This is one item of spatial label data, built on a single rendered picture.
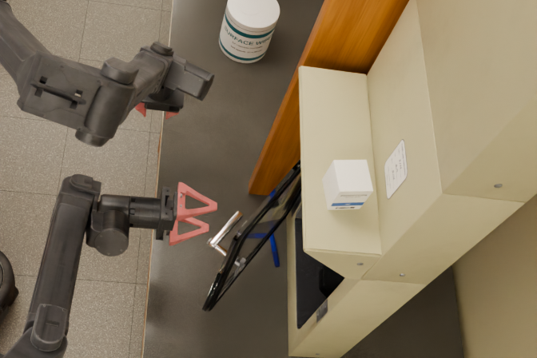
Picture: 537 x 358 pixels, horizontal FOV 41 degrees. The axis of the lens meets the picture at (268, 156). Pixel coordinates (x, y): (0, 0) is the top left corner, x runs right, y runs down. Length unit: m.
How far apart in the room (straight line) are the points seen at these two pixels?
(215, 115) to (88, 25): 1.42
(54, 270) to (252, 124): 0.79
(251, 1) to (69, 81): 0.93
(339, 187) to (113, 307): 1.63
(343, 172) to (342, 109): 0.16
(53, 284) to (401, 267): 0.51
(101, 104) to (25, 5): 2.24
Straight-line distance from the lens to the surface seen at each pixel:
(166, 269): 1.58
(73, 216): 1.25
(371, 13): 1.16
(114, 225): 1.25
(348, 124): 1.13
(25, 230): 2.64
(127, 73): 0.95
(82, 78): 0.94
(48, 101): 0.95
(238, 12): 1.78
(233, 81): 1.83
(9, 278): 2.32
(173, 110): 1.49
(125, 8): 3.17
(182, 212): 1.27
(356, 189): 1.01
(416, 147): 0.96
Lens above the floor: 2.41
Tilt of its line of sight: 58 degrees down
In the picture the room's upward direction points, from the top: 24 degrees clockwise
